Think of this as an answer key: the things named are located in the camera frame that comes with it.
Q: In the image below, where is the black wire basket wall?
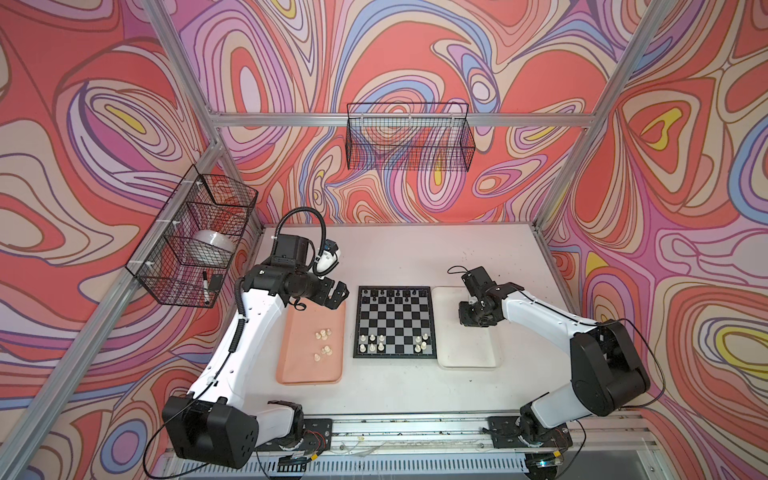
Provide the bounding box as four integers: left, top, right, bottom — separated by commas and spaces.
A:
125, 166, 258, 308
345, 101, 476, 172

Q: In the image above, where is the black wire basket back wall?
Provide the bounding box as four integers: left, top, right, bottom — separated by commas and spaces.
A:
345, 101, 476, 172

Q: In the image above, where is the black marker in basket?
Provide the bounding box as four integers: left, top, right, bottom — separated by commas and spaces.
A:
202, 271, 211, 306

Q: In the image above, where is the pink plastic tray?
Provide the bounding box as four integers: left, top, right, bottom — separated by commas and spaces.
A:
276, 303, 346, 385

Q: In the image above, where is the black white chess board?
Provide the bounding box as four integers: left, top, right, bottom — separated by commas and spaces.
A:
353, 286, 437, 359

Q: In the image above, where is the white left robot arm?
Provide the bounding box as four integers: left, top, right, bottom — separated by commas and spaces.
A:
162, 265, 349, 469

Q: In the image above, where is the white plastic tray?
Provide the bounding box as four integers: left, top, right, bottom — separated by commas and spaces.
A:
431, 286, 503, 370

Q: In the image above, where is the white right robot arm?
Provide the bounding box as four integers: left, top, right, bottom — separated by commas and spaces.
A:
458, 272, 650, 443

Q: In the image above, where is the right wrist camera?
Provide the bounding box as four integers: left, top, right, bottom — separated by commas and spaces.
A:
461, 267, 496, 299

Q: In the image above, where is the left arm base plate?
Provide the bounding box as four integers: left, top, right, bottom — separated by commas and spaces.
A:
257, 418, 333, 456

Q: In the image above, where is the white roll in basket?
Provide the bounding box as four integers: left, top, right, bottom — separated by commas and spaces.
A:
187, 230, 236, 268

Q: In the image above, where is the black wire basket left wall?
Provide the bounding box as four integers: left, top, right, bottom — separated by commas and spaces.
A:
125, 166, 258, 308

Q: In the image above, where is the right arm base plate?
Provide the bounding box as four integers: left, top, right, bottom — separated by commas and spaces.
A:
481, 415, 573, 450

